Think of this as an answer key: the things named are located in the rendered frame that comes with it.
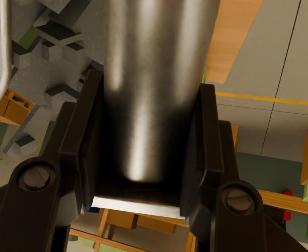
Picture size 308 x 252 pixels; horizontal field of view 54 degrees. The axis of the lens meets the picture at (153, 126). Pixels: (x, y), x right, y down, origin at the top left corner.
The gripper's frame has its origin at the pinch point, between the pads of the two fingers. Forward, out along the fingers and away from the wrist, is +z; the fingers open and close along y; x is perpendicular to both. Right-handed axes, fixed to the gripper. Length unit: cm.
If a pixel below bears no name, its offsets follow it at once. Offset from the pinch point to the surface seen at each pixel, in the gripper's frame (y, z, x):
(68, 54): -15.6, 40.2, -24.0
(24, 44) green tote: -30, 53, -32
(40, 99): -21, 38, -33
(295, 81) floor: 115, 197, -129
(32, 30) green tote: -29, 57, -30
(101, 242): -50, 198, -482
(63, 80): -18, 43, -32
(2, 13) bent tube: -20.0, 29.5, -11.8
